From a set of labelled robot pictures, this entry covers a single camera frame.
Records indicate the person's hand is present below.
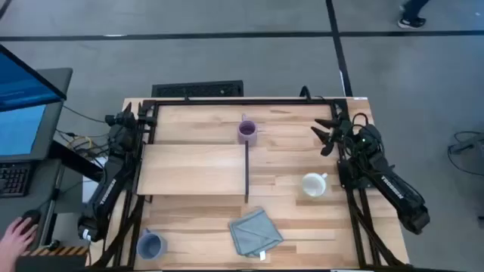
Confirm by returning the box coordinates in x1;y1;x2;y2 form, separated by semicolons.
0;217;39;272

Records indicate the black computer mouse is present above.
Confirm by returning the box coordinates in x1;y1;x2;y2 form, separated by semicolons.
20;209;42;231

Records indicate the black keyboard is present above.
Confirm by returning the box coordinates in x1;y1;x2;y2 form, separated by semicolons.
0;162;33;198

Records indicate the person's black shoe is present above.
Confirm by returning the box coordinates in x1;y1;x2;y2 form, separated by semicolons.
396;0;430;29

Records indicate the blue-grey mug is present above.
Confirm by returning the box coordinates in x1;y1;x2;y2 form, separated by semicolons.
135;227;168;261

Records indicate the yellow cable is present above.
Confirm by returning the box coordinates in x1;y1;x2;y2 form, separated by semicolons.
67;135;94;152

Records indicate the black-framed blue screen monitor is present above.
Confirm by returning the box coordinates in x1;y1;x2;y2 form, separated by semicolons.
0;44;68;113

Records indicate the grey desk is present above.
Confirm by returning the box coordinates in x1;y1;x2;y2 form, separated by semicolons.
0;158;64;265

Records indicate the lilac ribbed mug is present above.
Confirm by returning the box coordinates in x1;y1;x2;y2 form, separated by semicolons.
237;113;259;147

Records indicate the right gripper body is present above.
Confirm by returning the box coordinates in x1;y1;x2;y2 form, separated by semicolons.
321;112;355;156

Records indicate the grey-framed monitor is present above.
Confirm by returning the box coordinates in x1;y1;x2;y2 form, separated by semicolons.
0;67;73;163

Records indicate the yellow-black hazard tape strip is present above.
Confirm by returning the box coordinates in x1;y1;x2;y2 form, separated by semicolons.
22;246;90;258

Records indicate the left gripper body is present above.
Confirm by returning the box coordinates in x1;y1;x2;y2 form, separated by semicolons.
104;112;139;131

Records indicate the wooden shelf with black legs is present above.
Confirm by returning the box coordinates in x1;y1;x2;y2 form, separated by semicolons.
136;140;250;204

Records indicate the black metal table frame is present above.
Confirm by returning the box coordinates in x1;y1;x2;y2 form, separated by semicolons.
90;96;411;271

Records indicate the grey folded cloth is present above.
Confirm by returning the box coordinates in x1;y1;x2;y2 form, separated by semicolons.
228;206;284;261

